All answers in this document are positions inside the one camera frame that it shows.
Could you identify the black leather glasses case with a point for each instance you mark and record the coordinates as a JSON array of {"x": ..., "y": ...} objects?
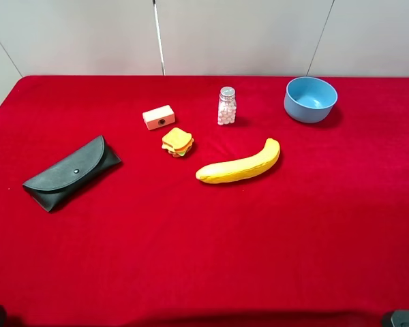
[{"x": 57, "y": 183}]

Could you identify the blue bowl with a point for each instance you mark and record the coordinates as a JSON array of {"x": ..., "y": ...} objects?
[{"x": 309, "y": 100}]

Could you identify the black object bottom right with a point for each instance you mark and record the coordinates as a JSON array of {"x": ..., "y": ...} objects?
[{"x": 397, "y": 318}]

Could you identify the pink white block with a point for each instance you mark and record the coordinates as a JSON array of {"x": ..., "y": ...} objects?
[{"x": 159, "y": 117}]

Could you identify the clear bottle of white pills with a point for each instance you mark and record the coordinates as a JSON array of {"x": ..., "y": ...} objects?
[{"x": 227, "y": 106}]

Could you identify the red tablecloth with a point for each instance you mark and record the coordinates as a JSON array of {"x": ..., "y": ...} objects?
[{"x": 320, "y": 239}]

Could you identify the toy sandwich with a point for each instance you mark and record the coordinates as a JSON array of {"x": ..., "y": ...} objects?
[{"x": 177, "y": 142}]

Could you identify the yellow toy banana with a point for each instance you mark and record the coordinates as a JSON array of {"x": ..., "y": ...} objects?
[{"x": 241, "y": 169}]

